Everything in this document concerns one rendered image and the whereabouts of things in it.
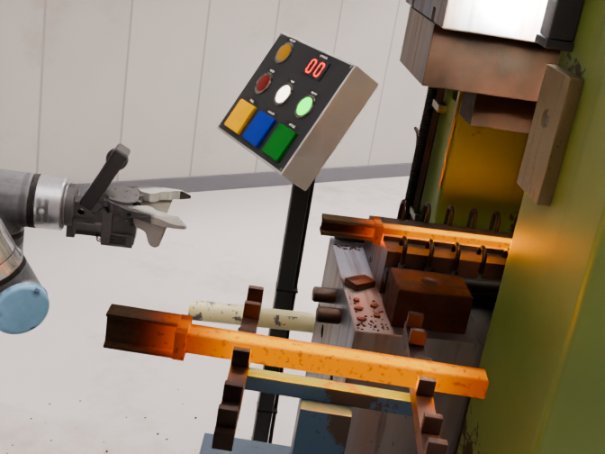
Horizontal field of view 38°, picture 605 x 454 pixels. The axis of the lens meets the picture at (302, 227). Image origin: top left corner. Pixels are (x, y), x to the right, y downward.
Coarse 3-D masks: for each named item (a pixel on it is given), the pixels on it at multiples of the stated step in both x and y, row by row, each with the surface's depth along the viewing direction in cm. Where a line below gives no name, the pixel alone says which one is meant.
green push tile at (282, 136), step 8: (280, 128) 191; (288, 128) 189; (272, 136) 192; (280, 136) 190; (288, 136) 188; (296, 136) 187; (272, 144) 191; (280, 144) 188; (288, 144) 187; (264, 152) 192; (272, 152) 189; (280, 152) 187
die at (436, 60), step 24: (408, 24) 150; (432, 24) 133; (408, 48) 147; (432, 48) 133; (456, 48) 133; (480, 48) 133; (504, 48) 134; (528, 48) 134; (432, 72) 134; (456, 72) 134; (480, 72) 135; (504, 72) 135; (528, 72) 135; (504, 96) 136; (528, 96) 137
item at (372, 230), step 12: (324, 216) 149; (336, 216) 150; (348, 216) 151; (324, 228) 150; (336, 228) 150; (348, 228) 150; (360, 228) 150; (372, 228) 150; (384, 228) 150; (396, 228) 151; (408, 228) 152; (420, 228) 153; (372, 240) 150; (444, 240) 151; (456, 240) 151; (468, 240) 152; (480, 240) 152; (492, 240) 153; (504, 240) 154
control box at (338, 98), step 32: (288, 64) 202; (352, 64) 184; (256, 96) 205; (288, 96) 195; (320, 96) 187; (352, 96) 186; (224, 128) 209; (320, 128) 185; (288, 160) 185; (320, 160) 188
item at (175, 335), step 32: (128, 320) 99; (160, 320) 98; (192, 320) 102; (160, 352) 100; (192, 352) 99; (224, 352) 99; (256, 352) 99; (288, 352) 99; (320, 352) 99; (352, 352) 101; (416, 384) 100; (448, 384) 99; (480, 384) 99
